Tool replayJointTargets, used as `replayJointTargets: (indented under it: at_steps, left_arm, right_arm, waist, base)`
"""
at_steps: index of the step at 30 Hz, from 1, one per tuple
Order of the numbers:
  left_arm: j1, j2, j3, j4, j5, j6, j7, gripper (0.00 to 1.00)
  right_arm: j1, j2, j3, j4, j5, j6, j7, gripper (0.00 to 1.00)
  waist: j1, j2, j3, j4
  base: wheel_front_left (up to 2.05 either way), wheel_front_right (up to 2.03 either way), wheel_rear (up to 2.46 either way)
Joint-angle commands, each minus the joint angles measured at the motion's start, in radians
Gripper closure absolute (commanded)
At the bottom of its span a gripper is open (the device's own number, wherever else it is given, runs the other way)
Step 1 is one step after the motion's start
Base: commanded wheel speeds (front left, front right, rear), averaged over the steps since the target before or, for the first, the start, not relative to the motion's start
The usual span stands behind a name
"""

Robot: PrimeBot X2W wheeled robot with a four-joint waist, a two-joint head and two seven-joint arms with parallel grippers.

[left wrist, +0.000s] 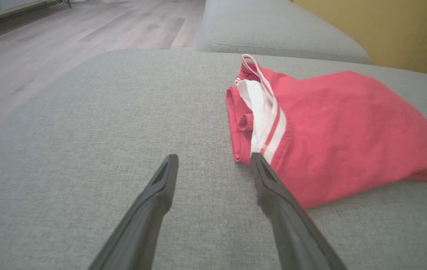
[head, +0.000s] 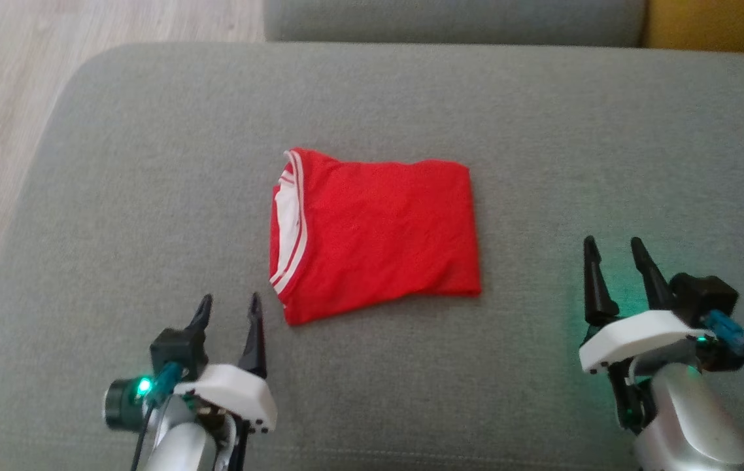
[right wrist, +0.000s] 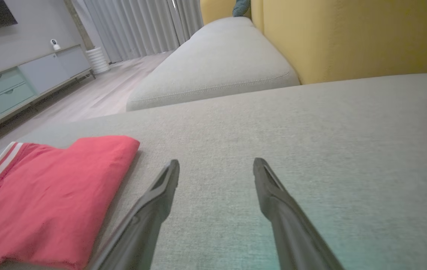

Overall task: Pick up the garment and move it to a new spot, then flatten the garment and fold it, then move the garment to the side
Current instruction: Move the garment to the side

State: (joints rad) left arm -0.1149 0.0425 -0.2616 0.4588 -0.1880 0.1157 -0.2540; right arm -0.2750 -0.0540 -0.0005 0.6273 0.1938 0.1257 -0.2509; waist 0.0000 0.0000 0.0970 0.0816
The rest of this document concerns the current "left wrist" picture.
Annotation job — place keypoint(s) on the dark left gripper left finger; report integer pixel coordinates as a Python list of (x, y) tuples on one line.
[(142, 225)]

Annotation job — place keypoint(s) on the large grey sofa seat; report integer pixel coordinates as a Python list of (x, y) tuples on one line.
[(104, 131)]

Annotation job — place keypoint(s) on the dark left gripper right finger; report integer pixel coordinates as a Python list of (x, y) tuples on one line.
[(292, 228)]

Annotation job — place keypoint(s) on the red basketball jersey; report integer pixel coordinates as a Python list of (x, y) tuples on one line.
[(341, 135)]

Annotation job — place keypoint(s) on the narrow grey sofa section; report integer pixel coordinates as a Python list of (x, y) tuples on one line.
[(273, 26)]

